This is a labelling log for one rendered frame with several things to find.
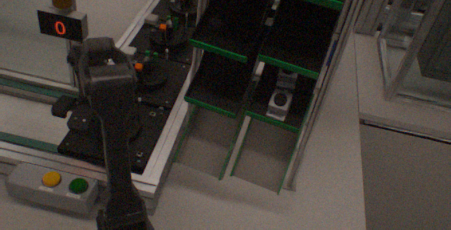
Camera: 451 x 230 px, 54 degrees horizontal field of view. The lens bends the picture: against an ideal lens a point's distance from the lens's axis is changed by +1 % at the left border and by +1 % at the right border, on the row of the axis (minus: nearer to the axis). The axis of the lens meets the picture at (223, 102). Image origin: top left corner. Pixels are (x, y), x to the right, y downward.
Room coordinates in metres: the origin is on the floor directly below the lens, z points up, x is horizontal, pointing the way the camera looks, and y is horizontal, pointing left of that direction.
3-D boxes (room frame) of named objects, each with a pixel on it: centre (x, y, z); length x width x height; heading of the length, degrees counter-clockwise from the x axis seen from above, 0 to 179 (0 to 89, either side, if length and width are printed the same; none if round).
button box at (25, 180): (0.67, 0.39, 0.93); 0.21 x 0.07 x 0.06; 85
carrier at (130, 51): (1.14, 0.27, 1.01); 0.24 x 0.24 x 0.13; 85
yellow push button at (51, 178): (0.67, 0.39, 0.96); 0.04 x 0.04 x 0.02
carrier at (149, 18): (1.38, 0.24, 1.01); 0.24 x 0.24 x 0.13; 85
